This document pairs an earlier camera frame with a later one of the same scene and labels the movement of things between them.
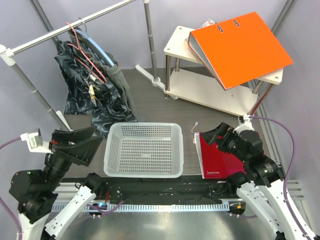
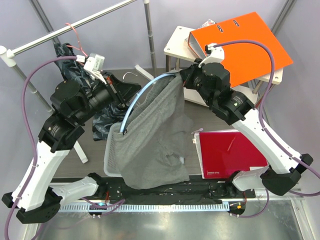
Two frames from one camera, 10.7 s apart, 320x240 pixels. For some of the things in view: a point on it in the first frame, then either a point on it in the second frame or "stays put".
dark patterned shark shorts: x=87 y=93 stays put
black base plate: x=113 y=190 stays put
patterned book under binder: x=208 y=22 stays put
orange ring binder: x=237 y=49 stays put
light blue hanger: x=87 y=36 → x=124 y=132
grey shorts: x=111 y=71 → x=150 y=146
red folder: x=216 y=163 stays put
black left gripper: x=81 y=152 → x=120 y=92
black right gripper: x=224 y=130 → x=189 y=73
